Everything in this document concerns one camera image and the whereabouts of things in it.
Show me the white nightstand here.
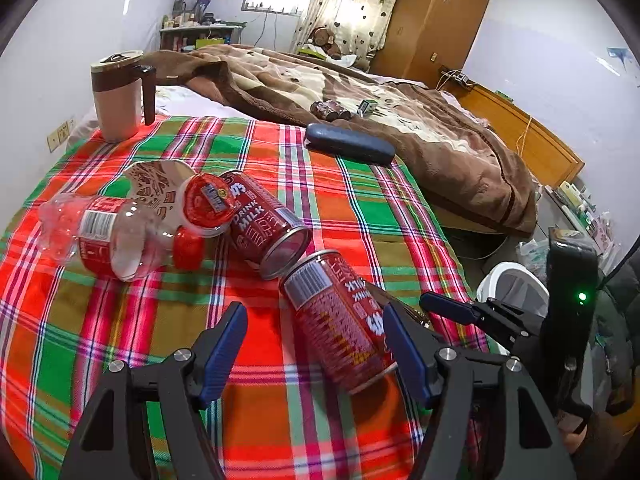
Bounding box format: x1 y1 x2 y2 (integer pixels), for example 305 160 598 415
542 185 621 271

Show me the shelf with bottles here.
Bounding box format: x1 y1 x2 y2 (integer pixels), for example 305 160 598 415
159 22 248 53

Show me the blue flower wall sticker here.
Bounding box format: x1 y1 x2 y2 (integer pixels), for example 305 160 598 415
607 47 631 73

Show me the green plastic bag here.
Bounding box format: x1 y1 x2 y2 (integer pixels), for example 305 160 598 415
517 237 548 276

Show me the power strip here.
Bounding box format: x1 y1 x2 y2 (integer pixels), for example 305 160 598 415
440 67 473 91

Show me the wooden headboard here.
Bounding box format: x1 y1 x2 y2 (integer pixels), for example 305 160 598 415
450 82 586 188

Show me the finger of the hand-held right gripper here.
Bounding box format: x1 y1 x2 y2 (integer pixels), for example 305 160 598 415
419 291 546 356
369 286 402 314

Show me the plaid tablecloth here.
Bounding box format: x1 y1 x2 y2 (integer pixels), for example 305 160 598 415
0 115 488 480

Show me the printed paper cup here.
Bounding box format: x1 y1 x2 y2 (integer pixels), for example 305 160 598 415
123 158 193 226

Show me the orange cable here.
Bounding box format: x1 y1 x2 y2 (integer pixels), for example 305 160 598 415
515 115 533 156

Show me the dark wrapper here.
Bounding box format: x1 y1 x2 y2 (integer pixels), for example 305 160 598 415
310 100 355 122

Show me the dark blue glasses case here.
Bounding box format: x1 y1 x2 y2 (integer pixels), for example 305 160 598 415
305 122 397 165

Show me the patterned curtain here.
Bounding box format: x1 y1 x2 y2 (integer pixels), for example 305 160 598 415
292 0 408 56

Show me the wooden wardrobe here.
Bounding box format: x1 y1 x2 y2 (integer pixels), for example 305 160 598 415
367 0 493 88

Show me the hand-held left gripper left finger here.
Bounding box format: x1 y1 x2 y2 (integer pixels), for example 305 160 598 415
59 301 249 480

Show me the pile of medicine boxes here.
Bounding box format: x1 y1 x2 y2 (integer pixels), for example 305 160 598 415
555 180 618 261

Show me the wall outlet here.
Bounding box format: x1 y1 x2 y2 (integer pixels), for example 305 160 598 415
46 119 76 152

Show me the red milk can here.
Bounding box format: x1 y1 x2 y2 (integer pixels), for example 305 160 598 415
218 170 313 281
278 249 401 396

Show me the brown blanket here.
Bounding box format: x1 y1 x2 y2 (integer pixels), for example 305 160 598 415
155 42 538 238

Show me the clear plastic bottle red label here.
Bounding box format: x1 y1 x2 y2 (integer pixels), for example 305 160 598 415
37 192 206 282

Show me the white trash bin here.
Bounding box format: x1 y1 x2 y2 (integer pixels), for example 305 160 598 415
475 261 551 318

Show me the brown lidded mug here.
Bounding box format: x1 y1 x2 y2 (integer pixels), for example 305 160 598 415
90 50 157 142

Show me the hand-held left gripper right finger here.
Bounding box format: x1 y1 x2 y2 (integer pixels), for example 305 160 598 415
380 301 576 480

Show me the brown teddy bear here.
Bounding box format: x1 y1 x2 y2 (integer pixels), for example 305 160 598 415
306 25 346 58

